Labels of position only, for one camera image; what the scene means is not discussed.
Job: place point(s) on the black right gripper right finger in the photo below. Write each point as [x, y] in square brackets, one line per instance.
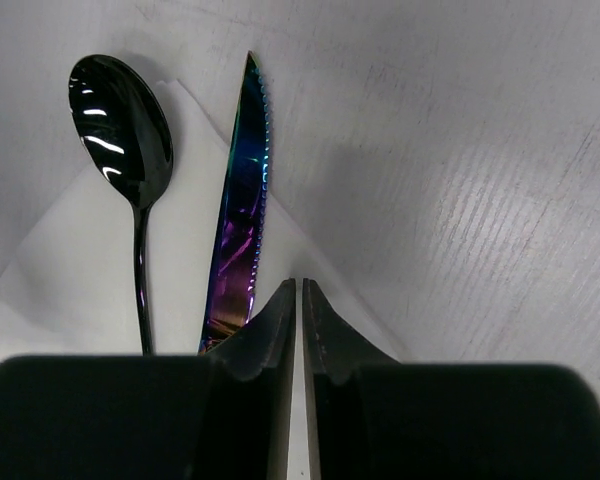
[373, 417]

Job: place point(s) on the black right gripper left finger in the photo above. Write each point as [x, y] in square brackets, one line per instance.
[221, 415]

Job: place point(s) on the iridescent rainbow steak knife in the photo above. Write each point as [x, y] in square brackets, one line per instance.
[237, 244]

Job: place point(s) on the white paper napkin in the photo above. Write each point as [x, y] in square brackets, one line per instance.
[68, 290]

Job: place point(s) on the black metal spoon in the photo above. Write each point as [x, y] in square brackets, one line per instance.
[125, 131]

